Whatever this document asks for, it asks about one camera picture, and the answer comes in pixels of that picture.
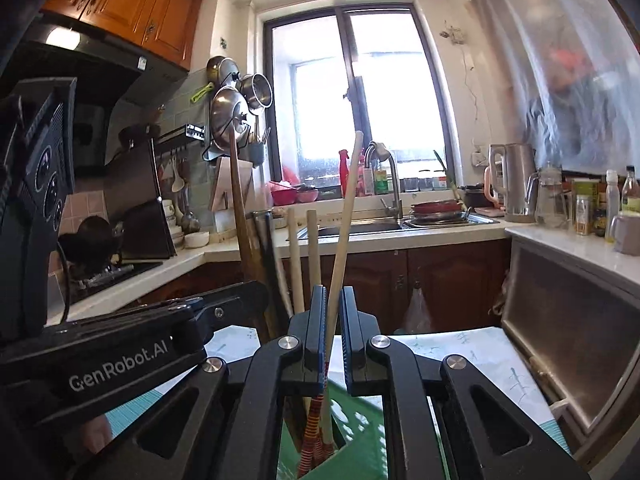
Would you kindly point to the gas stove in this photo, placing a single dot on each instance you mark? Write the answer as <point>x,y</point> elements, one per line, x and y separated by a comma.
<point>115,277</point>

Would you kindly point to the clear plastic sheet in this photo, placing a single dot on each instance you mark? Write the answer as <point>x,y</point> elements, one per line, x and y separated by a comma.
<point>560,60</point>

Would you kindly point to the steel electric kettle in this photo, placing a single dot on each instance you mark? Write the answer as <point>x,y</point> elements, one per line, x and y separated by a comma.
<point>517,185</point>

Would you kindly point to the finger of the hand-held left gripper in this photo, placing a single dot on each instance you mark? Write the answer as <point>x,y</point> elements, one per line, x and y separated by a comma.
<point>230,305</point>

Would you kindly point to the white red striped chopstick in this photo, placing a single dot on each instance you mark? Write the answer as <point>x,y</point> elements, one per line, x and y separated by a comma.
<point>313,245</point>
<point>292,250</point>
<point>282,280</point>

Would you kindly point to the hanging steel pots and lids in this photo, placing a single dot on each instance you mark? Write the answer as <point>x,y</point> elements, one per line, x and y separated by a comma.
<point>230,110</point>

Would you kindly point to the pink plastic basin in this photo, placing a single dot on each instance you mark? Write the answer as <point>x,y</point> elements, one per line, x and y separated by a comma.
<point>290,192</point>

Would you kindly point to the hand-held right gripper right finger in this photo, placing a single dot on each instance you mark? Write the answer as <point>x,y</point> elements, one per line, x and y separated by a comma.
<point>346,360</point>

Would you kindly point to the stack of white bowls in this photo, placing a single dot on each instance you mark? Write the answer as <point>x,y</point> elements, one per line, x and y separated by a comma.
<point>192,237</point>

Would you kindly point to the wooden cutting board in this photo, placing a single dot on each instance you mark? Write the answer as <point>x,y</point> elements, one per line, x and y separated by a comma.
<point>225,185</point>

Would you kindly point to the black wall rack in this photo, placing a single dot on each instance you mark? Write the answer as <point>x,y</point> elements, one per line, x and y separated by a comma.
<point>187,132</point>

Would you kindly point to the wooden wall cabinets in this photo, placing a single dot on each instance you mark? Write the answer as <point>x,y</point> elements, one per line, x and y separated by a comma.
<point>125,5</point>

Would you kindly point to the hanging plastic bag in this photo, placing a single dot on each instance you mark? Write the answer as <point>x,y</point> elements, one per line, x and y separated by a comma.
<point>416,310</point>

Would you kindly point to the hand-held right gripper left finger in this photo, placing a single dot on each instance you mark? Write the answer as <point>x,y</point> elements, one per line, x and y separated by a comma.
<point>322,355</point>

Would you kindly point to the black upright board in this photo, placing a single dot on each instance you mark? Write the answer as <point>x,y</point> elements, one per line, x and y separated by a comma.
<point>145,210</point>

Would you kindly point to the hanging steel pan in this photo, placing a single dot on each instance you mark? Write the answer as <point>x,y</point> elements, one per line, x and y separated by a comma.
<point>222,70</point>

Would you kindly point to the wooden base cabinets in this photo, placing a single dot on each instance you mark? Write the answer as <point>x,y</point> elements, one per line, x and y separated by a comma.
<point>450,280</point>

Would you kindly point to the stainless steel cabinet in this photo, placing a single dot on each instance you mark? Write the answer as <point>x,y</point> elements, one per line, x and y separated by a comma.
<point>575,320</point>

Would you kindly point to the grey mug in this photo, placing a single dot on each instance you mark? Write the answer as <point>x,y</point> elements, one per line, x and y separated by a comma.
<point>625,235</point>

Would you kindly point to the kitchen window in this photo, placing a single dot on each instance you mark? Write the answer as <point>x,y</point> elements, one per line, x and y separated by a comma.
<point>320,110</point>

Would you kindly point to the dark cooking pot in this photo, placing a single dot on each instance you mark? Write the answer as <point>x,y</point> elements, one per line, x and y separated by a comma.
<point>475,196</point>

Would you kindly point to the bamboo chopstick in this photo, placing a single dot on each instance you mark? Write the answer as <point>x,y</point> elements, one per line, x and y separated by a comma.
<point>344,220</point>

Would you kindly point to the teal leaf printed tablecloth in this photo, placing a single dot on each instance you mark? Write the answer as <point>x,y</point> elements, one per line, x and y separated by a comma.
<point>475,375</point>

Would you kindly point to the row of seasoning bottles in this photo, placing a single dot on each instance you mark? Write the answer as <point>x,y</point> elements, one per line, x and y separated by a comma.
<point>612,200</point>

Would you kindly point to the glass pitcher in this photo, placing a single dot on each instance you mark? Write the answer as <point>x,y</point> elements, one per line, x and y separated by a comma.
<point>550,205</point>

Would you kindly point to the black chopstick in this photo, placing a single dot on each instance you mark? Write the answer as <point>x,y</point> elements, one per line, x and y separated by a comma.
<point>259,240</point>
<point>269,240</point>

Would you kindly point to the metal faucet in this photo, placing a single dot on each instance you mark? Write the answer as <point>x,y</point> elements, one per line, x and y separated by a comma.
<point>395,185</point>

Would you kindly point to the black range hood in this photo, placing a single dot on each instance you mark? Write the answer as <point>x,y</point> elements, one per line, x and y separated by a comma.
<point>100,70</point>

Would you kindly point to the dark brown chopstick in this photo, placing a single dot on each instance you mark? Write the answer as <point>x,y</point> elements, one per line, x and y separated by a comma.
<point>239,220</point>

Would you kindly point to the green plastic utensil holder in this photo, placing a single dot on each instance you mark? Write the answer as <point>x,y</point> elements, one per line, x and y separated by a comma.
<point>360,435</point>

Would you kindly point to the hanging steel pot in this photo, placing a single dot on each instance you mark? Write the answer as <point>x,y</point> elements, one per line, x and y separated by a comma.
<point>256,92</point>

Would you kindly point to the steel sink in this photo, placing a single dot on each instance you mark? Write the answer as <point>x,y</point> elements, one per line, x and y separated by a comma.
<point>360,229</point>

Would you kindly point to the red spray bottle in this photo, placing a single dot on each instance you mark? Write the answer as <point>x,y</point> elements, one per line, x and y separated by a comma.
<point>344,175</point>

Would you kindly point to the red frying pan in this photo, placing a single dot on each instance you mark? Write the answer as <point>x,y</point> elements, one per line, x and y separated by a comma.
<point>435,207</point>

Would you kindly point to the white kitchen countertop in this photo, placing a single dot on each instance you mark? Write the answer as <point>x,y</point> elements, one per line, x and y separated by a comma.
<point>425,236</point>

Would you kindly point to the black wok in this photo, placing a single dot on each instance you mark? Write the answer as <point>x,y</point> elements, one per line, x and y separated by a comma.
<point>92,240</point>

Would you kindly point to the green dish soap bottle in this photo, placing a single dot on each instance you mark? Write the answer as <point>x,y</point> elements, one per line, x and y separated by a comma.
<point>381,180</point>

